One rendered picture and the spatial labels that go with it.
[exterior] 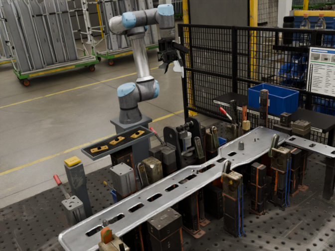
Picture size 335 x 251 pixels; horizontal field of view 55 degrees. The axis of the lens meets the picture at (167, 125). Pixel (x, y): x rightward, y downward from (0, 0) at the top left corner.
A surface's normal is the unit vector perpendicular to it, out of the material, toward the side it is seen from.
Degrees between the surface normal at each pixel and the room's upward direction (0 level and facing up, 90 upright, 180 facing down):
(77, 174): 90
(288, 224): 0
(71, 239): 0
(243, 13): 90
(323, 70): 90
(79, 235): 0
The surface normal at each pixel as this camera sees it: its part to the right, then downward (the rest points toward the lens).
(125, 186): 0.63, 0.25
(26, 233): -0.09, -0.91
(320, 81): -0.77, 0.32
